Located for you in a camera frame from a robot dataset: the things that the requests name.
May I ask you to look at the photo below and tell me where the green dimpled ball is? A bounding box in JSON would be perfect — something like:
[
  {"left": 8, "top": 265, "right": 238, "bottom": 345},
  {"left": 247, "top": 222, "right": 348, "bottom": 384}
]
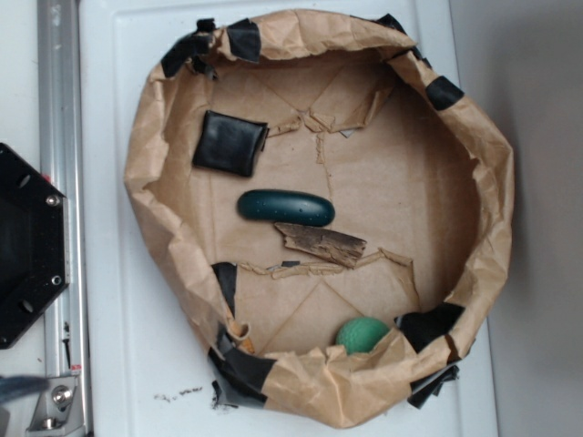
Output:
[{"left": 335, "top": 317, "right": 391, "bottom": 355}]

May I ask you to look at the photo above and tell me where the dark teal oblong capsule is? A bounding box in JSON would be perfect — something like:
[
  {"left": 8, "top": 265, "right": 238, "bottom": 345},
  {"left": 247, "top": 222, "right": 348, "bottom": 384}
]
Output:
[{"left": 237, "top": 189, "right": 335, "bottom": 227}]

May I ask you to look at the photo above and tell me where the brown bark wood piece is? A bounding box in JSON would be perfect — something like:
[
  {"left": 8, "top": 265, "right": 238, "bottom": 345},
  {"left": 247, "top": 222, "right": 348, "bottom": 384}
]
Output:
[{"left": 274, "top": 222, "right": 367, "bottom": 269}]

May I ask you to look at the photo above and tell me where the black square rubber pad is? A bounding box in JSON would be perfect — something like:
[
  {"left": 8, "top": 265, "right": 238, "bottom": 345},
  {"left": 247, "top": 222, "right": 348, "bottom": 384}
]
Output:
[{"left": 192, "top": 110, "right": 269, "bottom": 178}]

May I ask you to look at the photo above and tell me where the crumpled brown paper bin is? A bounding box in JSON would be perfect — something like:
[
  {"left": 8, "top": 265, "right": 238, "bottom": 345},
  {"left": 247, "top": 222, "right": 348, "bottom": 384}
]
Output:
[{"left": 124, "top": 9, "right": 514, "bottom": 428}]

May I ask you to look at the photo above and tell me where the black tape patch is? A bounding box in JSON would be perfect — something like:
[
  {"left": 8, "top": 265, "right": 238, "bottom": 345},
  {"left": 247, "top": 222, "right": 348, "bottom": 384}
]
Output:
[{"left": 394, "top": 302, "right": 465, "bottom": 352}]

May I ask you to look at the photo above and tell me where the white plastic tray board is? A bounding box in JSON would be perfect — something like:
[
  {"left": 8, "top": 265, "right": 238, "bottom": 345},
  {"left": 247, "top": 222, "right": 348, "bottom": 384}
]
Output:
[{"left": 78, "top": 1, "right": 498, "bottom": 436}]

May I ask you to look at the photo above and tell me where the aluminium extrusion rail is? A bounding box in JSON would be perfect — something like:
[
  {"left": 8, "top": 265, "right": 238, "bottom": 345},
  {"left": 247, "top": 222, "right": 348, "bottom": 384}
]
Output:
[{"left": 37, "top": 1, "right": 94, "bottom": 436}]

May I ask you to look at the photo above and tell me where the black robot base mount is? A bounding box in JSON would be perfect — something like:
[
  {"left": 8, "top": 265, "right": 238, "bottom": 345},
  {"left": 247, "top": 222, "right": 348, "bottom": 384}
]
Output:
[{"left": 1, "top": 144, "right": 68, "bottom": 350}]

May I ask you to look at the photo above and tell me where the metal corner bracket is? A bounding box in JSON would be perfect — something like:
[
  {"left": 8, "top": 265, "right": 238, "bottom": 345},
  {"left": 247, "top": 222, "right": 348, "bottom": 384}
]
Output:
[{"left": 26, "top": 376, "right": 84, "bottom": 436}]

